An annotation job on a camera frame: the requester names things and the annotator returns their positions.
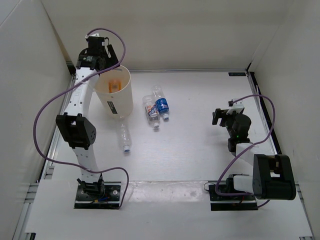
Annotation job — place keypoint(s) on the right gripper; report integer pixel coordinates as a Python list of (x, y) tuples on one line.
[(220, 114)]

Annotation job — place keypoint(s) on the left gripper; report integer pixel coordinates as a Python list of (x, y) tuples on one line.
[(112, 60)]

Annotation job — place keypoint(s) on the orange plastic bottle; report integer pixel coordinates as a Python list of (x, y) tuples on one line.
[(114, 85)]

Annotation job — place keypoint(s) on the clear bottle orange blue label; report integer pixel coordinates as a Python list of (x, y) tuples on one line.
[(151, 112)]

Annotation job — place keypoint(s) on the clear bottle blue cap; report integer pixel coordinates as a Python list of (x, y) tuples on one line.
[(124, 137)]

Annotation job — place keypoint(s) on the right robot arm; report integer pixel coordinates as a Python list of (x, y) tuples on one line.
[(272, 176)]

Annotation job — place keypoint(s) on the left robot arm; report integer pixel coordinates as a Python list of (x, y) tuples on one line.
[(74, 124)]

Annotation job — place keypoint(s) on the white plastic bin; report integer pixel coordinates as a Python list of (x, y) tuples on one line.
[(118, 105)]

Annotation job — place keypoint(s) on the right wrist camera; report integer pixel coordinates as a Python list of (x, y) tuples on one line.
[(236, 106)]

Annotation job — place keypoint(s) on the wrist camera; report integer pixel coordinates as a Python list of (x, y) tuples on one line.
[(95, 41), (236, 106)]

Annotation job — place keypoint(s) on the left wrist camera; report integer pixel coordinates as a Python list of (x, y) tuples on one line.
[(95, 41)]

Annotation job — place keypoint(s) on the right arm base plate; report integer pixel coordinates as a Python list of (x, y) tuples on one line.
[(231, 203)]

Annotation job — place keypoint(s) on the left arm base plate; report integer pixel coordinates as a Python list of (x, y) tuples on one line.
[(109, 200)]

